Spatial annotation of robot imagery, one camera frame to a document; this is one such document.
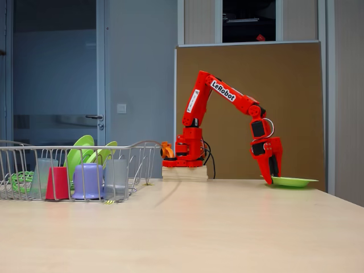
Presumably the black base cable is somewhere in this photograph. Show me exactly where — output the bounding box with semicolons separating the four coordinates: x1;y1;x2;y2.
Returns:
198;139;216;179

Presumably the blue grey glass door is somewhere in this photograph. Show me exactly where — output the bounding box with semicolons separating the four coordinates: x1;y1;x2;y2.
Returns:
5;0;106;147

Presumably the white notebook on shelf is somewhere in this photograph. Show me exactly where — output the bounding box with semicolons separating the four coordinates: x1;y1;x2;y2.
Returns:
226;17;260;23

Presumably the brown pin board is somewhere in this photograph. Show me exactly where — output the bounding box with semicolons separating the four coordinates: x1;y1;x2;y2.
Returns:
173;41;326;183

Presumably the green plastic plate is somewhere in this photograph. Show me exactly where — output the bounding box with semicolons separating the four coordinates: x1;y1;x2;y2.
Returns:
85;141;118;171
260;175;319;188
63;134;95;174

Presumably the red plastic cup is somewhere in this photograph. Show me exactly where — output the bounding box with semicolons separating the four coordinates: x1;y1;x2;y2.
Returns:
45;167;71;200

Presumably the wooden base block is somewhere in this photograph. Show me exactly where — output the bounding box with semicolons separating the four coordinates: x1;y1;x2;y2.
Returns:
162;166;209;181

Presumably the purple plastic mug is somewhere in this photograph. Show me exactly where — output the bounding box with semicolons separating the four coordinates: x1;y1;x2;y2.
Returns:
71;163;105;200

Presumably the green whisk with steel handle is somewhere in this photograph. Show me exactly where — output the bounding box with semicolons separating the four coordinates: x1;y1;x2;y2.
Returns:
8;170;137;195

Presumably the white gripper cable loop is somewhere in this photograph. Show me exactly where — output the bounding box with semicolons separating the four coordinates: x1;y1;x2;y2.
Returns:
251;117;275;143

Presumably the orange table clamp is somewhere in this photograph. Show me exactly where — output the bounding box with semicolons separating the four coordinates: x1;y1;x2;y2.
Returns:
159;141;176;160

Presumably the grey translucent plastic cup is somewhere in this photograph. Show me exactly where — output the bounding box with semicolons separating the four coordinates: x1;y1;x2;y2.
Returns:
28;158;59;199
102;158;128;201

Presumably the metal wire dish rack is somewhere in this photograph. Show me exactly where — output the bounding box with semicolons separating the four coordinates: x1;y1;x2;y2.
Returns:
0;139;163;203

